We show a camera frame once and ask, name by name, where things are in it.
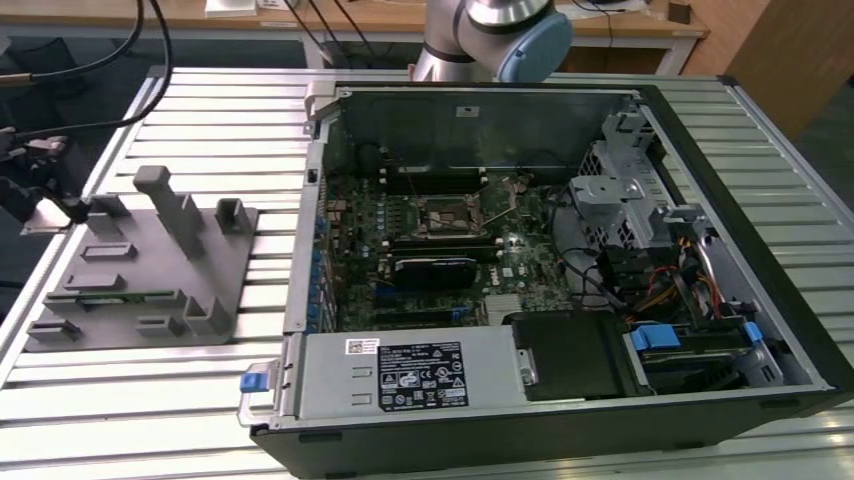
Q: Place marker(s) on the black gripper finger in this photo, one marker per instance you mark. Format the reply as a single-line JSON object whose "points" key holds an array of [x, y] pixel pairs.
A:
{"points": [[78, 210]]}

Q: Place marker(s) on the silver CPU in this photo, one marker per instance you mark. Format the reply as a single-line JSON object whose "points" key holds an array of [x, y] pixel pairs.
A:
{"points": [[48, 217]]}

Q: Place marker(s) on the CPU socket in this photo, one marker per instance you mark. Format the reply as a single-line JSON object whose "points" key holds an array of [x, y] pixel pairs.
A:
{"points": [[446, 215]]}

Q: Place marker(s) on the green RAM stick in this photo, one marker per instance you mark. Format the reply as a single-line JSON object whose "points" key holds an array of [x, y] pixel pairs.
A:
{"points": [[144, 297]]}

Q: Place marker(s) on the grey parts rack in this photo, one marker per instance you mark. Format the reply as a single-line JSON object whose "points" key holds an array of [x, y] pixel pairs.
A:
{"points": [[161, 300]]}

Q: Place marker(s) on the black mesh waste bin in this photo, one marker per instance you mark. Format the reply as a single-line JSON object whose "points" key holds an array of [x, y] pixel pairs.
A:
{"points": [[41, 55]]}

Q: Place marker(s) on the wooden desk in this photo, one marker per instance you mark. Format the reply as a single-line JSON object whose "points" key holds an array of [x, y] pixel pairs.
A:
{"points": [[221, 25]]}

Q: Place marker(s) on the grey case latch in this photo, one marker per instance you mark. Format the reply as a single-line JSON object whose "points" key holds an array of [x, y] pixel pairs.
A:
{"points": [[320, 100]]}

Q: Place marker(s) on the blue case latch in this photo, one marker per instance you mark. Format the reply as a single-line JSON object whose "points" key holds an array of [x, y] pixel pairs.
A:
{"points": [[252, 382]]}

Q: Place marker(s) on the white box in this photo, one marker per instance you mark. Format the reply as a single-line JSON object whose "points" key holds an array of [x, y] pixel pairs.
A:
{"points": [[230, 7], [277, 4]]}

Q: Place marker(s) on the silver power supply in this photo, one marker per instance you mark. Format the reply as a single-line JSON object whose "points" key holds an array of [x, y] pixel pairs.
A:
{"points": [[321, 370]]}

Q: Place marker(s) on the black graphics card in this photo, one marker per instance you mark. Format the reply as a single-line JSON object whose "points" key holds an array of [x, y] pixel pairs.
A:
{"points": [[434, 272]]}

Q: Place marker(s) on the silver chipset heat sink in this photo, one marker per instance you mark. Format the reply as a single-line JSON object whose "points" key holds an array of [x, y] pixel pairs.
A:
{"points": [[504, 304]]}

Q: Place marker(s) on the coin battery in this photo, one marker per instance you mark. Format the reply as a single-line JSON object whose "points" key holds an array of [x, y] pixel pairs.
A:
{"points": [[521, 185]]}

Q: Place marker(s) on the green motherboard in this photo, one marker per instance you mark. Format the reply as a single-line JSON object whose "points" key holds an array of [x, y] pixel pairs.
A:
{"points": [[528, 250]]}

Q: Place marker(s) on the silver drive cage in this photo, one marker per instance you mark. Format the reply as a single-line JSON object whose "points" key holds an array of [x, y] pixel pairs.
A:
{"points": [[601, 192]]}

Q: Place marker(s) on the black PC case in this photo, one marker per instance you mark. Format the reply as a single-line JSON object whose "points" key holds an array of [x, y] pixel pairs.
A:
{"points": [[535, 445]]}

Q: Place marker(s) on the blue disk carrier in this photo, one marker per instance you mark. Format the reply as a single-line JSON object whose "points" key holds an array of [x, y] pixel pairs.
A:
{"points": [[655, 337]]}

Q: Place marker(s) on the small brown box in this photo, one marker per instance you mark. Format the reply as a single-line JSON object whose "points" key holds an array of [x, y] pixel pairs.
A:
{"points": [[680, 12]]}

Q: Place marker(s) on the small blue clip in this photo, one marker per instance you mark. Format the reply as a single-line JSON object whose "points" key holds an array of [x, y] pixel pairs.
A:
{"points": [[752, 334]]}

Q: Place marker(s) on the wooden cabinet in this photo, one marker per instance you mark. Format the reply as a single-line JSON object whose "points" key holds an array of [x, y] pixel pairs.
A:
{"points": [[788, 60]]}

